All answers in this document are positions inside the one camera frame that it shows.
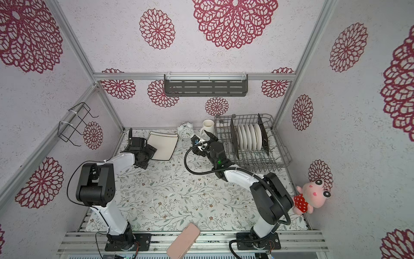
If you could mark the white round plate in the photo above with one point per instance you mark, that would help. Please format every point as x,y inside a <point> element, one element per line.
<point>244,138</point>
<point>240,138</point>
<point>248,137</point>
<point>259,136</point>
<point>253,137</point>

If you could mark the black square plate glossy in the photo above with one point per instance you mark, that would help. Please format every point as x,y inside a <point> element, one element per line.
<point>263,134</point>

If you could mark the black wire wall holder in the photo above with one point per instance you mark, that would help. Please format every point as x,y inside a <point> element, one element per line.
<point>68,127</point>

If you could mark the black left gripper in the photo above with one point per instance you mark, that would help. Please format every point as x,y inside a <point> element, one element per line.
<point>151,150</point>

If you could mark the grey wall shelf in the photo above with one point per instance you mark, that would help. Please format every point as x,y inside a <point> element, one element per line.
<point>206,86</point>

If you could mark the grey wire dish rack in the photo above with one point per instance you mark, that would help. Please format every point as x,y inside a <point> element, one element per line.
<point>279,156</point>

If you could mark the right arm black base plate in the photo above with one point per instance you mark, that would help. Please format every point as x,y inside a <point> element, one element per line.
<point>249,241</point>

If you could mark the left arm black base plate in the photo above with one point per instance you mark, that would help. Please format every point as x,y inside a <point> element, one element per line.
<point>140,242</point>

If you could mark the pink pig plush toy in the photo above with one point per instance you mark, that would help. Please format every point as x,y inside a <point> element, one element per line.
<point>311,195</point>

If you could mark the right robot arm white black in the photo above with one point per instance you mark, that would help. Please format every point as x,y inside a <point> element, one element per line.
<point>270,197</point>

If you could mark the white twin bell alarm clock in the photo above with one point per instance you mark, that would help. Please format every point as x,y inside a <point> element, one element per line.
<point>185,130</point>

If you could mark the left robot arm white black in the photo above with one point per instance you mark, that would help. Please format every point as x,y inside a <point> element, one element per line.
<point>96,190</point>

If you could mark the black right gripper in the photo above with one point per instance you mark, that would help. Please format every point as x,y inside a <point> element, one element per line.
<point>207,143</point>

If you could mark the pink phone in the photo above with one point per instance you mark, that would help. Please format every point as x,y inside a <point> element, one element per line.
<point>183,242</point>

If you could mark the white ceramic mug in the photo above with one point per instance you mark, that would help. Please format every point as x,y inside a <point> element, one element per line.
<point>207,126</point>

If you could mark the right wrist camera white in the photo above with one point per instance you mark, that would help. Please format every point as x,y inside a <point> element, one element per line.
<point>203,148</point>

